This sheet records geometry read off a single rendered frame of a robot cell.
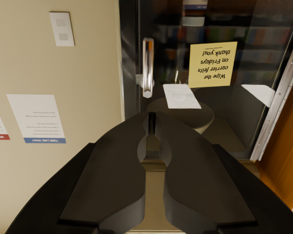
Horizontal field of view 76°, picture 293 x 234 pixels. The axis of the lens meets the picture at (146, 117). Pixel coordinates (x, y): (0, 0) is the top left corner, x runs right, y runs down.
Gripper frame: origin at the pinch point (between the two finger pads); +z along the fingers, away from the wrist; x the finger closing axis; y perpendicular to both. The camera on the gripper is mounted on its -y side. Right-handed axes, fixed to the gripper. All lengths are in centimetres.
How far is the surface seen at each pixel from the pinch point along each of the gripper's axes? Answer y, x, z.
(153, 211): 32.9, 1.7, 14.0
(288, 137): 18.6, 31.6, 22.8
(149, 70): 2.0, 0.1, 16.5
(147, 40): -2.2, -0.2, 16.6
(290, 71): 3.4, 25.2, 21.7
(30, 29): 2, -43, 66
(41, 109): 36, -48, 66
